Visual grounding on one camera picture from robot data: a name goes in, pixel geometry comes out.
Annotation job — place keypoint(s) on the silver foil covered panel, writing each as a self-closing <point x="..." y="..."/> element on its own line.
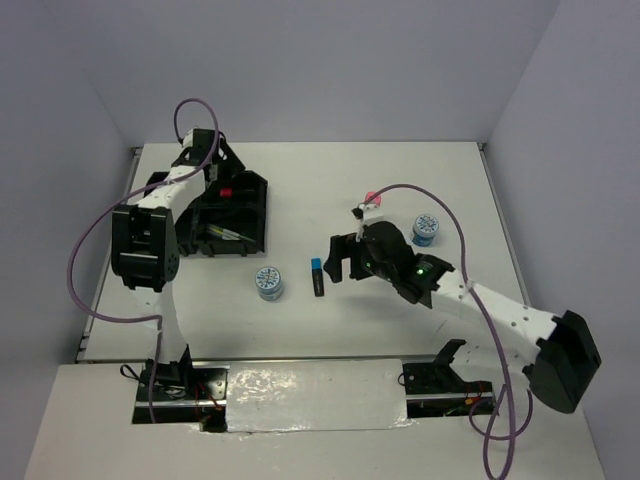
<point x="332" y="395"/>

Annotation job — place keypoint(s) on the blue highlighter marker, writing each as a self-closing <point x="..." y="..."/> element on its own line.
<point x="317" y="277"/>

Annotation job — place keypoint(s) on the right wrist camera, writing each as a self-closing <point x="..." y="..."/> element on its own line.
<point x="366" y="214"/>

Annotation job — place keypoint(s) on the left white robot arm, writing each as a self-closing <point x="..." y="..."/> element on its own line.
<point x="145" y="248"/>

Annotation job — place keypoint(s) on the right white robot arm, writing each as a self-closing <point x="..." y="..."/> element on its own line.
<point x="559" y="351"/>

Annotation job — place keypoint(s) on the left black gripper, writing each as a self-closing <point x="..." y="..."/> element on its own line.
<point x="230" y="165"/>

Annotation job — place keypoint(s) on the black compartment organizer tray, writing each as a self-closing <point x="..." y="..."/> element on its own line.
<point x="244" y="213"/>

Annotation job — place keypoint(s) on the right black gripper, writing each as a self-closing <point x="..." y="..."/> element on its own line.
<point x="343" y="246"/>

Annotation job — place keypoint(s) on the blue patterned round tin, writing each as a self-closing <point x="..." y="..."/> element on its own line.
<point x="269" y="283"/>

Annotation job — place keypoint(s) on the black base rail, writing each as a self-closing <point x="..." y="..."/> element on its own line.
<point x="432" y="389"/>

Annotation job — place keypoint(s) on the pink capped small bottle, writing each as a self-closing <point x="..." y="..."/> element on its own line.
<point x="372" y="199"/>

